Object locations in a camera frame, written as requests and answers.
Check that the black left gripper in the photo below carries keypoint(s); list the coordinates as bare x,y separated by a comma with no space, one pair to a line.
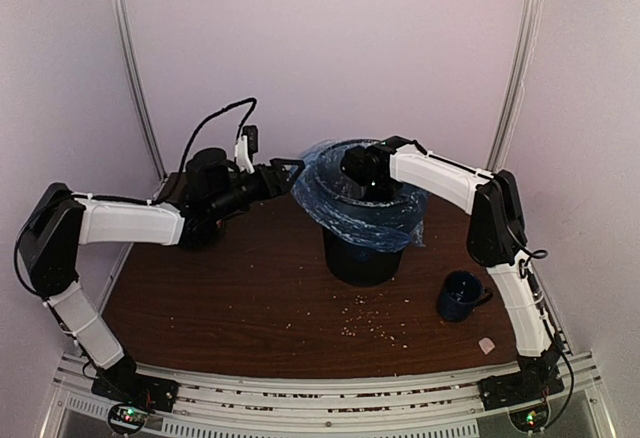
281,185

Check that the blue plastic trash bag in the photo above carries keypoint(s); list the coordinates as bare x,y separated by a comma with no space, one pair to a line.
322,180

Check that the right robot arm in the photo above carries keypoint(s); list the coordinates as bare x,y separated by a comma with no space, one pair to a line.
496,238

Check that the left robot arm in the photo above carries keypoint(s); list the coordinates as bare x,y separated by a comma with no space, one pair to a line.
214,188

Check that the black mesh trash bin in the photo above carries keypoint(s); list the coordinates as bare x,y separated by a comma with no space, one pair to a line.
360,258

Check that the dark blue mug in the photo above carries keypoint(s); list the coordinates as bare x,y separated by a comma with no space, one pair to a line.
461,293

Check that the small pink paper scrap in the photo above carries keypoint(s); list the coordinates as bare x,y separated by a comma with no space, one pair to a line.
486,345

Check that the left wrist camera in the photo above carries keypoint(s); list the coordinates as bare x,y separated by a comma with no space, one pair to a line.
245,148

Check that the left aluminium corner post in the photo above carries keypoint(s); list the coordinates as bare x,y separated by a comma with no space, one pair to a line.
136,87

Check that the aluminium corner post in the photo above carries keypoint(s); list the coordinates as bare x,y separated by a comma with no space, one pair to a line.
509,113
136,87

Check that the right aluminium corner post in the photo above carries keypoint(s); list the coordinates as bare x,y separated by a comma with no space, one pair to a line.
509,113

